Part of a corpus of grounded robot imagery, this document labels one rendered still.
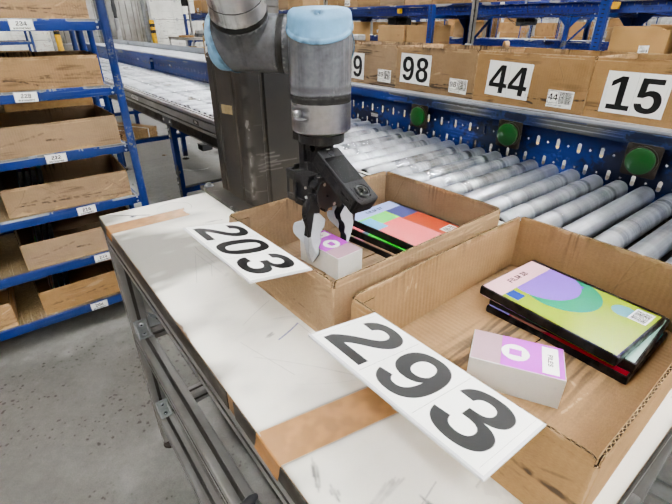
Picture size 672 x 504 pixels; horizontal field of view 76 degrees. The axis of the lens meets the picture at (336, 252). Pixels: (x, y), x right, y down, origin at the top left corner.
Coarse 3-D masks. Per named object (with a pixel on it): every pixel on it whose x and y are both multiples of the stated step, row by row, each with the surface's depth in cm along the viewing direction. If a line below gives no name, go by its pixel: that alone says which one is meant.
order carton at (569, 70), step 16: (512, 48) 158; (528, 48) 162; (544, 48) 158; (480, 64) 148; (544, 64) 132; (560, 64) 128; (576, 64) 125; (592, 64) 122; (480, 80) 150; (544, 80) 133; (560, 80) 130; (576, 80) 126; (480, 96) 152; (496, 96) 147; (528, 96) 139; (544, 96) 135; (576, 96) 128; (560, 112) 132; (576, 112) 129
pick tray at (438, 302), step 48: (480, 240) 66; (528, 240) 72; (576, 240) 66; (384, 288) 54; (432, 288) 62; (480, 288) 69; (624, 288) 62; (432, 336) 58; (528, 336) 58; (576, 384) 50; (576, 432) 45; (624, 432) 34; (528, 480) 37; (576, 480) 34
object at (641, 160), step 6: (636, 150) 113; (642, 150) 112; (648, 150) 111; (630, 156) 114; (636, 156) 113; (642, 156) 112; (648, 156) 111; (654, 156) 111; (630, 162) 115; (636, 162) 114; (642, 162) 112; (648, 162) 111; (654, 162) 111; (630, 168) 115; (636, 168) 114; (642, 168) 113; (648, 168) 112; (636, 174) 115
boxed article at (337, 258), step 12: (300, 240) 75; (324, 240) 74; (336, 240) 75; (324, 252) 71; (336, 252) 71; (348, 252) 71; (360, 252) 72; (312, 264) 75; (324, 264) 72; (336, 264) 69; (348, 264) 71; (360, 264) 73; (336, 276) 70
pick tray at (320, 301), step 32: (384, 192) 95; (416, 192) 88; (448, 192) 82; (256, 224) 76; (288, 224) 81; (480, 224) 71; (416, 256) 62; (288, 288) 63; (320, 288) 56; (352, 288) 56; (320, 320) 58
